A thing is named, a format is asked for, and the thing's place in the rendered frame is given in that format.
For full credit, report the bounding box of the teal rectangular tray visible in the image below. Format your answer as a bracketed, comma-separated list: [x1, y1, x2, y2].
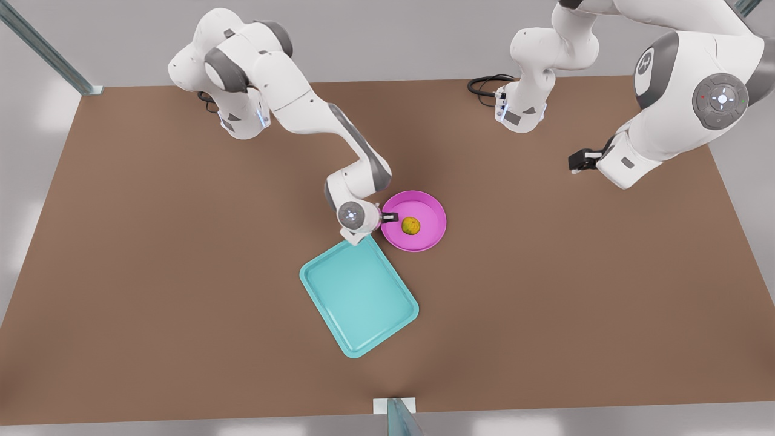
[299, 234, 420, 359]

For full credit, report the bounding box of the pink round plate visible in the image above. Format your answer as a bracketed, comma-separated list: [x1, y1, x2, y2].
[380, 190, 447, 253]

